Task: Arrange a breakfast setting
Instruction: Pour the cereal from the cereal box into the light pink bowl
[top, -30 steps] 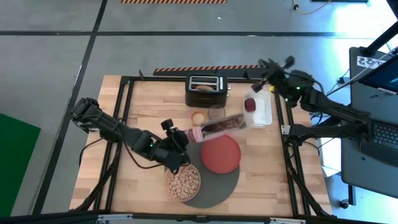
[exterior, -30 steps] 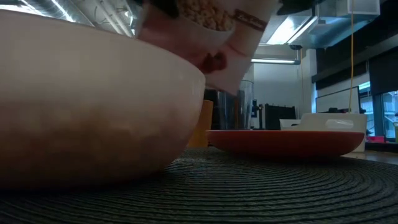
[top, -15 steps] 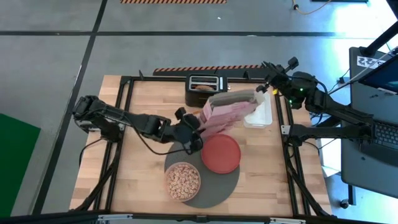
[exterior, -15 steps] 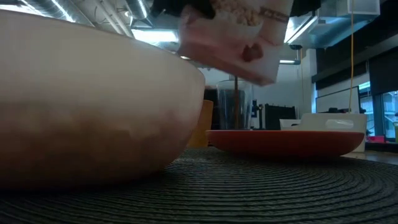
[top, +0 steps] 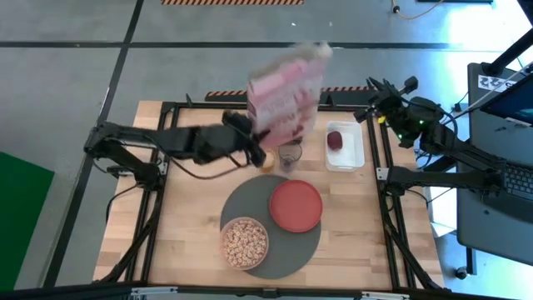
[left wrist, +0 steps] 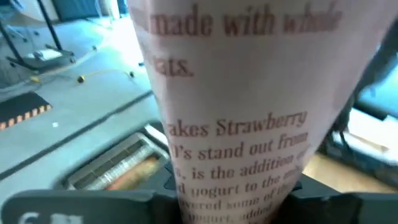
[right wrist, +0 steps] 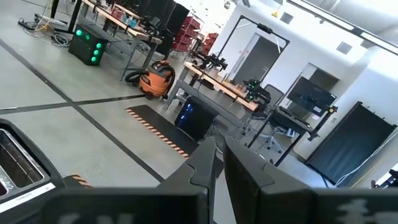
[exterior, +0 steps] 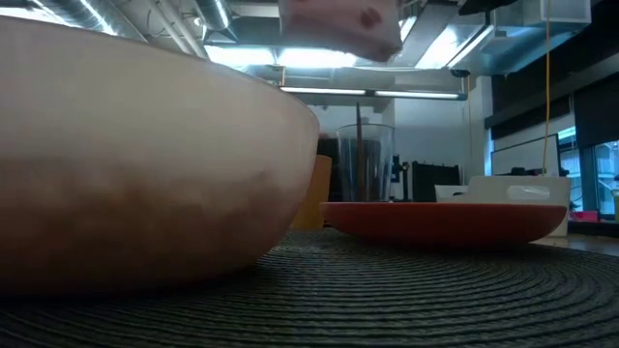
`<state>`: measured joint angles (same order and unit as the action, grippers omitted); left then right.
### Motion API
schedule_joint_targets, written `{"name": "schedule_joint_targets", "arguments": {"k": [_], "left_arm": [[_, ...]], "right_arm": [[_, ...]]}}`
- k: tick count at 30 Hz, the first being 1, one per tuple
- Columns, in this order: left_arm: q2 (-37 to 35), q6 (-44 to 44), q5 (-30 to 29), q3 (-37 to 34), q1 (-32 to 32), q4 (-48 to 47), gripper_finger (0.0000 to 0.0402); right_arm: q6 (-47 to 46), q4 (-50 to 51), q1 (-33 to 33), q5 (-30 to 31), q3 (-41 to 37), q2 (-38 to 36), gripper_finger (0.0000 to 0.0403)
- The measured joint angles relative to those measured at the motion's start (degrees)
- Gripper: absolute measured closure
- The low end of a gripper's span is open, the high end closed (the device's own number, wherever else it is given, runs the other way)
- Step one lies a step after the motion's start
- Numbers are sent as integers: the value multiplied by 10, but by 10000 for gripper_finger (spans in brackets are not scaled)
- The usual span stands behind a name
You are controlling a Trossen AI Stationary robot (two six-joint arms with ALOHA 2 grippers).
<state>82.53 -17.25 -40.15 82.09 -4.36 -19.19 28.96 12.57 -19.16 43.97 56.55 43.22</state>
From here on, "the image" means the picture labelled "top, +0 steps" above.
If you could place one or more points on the green floor mat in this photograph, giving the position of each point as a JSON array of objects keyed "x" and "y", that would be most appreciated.
[{"x": 21, "y": 216}]

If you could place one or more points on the small amber cup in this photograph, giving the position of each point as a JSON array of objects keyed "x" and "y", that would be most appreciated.
[{"x": 268, "y": 161}]

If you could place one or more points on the grey round placemat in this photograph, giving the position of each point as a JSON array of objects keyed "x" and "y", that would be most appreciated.
[{"x": 250, "y": 200}]

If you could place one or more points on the dark tilted screen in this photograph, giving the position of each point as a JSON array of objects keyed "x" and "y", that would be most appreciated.
[{"x": 514, "y": 104}]

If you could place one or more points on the pink bowl of cereal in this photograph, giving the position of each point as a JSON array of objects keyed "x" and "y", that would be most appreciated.
[{"x": 244, "y": 243}]

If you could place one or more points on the clear drinking glass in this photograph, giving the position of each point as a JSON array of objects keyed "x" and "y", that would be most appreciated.
[{"x": 290, "y": 160}]

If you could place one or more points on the red plate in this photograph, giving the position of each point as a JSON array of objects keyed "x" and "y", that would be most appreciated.
[{"x": 295, "y": 206}]

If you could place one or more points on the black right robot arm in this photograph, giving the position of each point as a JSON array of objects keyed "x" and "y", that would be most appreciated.
[{"x": 437, "y": 179}]

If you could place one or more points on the white patterned label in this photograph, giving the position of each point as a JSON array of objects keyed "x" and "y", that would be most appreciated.
[{"x": 491, "y": 82}]

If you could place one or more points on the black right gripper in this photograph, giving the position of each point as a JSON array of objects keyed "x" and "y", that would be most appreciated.
[{"x": 391, "y": 106}]

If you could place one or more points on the white box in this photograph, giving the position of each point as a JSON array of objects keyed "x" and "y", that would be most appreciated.
[{"x": 441, "y": 212}]

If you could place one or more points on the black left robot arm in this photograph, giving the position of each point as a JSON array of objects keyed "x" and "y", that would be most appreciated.
[{"x": 175, "y": 139}]

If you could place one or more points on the black aluminium table frame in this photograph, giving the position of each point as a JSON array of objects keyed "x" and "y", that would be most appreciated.
[{"x": 167, "y": 107}]

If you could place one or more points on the dark red apple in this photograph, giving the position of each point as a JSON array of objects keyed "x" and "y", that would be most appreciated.
[{"x": 335, "y": 140}]

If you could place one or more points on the white plastic bin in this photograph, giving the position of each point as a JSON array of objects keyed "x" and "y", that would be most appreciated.
[{"x": 350, "y": 156}]

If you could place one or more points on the black caster wheel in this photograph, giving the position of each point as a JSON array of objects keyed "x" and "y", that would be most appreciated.
[{"x": 461, "y": 273}]

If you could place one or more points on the black laptop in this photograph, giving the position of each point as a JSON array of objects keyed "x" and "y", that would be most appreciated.
[{"x": 520, "y": 181}]

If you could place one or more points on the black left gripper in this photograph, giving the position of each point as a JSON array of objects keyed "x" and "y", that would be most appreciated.
[{"x": 216, "y": 143}]

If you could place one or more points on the black slanted pole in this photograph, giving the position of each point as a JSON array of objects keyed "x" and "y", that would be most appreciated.
[{"x": 510, "y": 52}]

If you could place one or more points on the pink cereal box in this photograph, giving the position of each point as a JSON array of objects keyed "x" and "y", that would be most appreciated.
[{"x": 287, "y": 100}]

